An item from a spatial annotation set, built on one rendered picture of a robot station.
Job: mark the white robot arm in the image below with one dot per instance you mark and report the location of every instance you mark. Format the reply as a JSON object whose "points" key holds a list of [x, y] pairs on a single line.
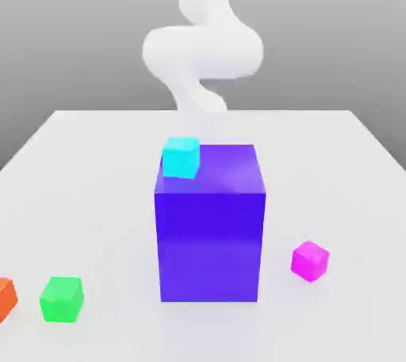
{"points": [[203, 51]]}

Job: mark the small cyan cube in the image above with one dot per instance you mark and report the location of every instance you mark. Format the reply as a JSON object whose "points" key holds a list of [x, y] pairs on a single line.
{"points": [[180, 159]]}

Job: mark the small magenta cube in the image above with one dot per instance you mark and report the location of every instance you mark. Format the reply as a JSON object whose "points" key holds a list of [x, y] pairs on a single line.
{"points": [[309, 262]]}

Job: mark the small green cube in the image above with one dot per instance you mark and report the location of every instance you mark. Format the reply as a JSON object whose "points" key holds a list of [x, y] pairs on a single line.
{"points": [[62, 300]]}

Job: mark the small orange cube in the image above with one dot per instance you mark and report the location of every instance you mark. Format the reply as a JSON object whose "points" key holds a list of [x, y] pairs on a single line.
{"points": [[6, 298]]}

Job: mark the large purple box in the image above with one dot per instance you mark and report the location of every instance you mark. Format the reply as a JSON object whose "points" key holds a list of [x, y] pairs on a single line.
{"points": [[209, 241]]}

